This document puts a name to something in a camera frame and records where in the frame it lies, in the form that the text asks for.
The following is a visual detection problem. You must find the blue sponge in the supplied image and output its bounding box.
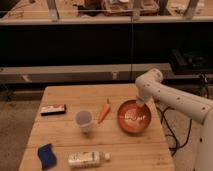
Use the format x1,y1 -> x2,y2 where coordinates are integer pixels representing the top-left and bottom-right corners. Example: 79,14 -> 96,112
37,144 -> 57,170

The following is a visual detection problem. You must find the orange carrot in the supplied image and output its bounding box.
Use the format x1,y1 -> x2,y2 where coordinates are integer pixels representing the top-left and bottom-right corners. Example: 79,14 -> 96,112
98,98 -> 111,124

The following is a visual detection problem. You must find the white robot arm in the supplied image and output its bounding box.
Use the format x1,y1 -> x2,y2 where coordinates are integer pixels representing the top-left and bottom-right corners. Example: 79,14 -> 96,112
135,68 -> 213,171

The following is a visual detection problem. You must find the black cable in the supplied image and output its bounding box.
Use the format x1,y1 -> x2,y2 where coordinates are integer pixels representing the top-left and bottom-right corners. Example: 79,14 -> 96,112
156,105 -> 194,157

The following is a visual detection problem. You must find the white plastic cup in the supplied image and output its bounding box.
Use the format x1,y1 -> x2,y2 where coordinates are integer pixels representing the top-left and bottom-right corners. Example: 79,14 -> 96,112
75,111 -> 92,134

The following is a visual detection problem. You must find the red ceramic bowl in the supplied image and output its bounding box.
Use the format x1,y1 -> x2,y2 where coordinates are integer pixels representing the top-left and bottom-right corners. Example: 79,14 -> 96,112
117,100 -> 151,134

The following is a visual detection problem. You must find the clear plastic bottle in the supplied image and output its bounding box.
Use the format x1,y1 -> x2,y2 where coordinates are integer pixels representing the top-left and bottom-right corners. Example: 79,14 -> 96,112
68,151 -> 111,168

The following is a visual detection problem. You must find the black equipment box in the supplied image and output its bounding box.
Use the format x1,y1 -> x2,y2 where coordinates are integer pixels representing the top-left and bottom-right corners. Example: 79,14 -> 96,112
169,49 -> 213,75

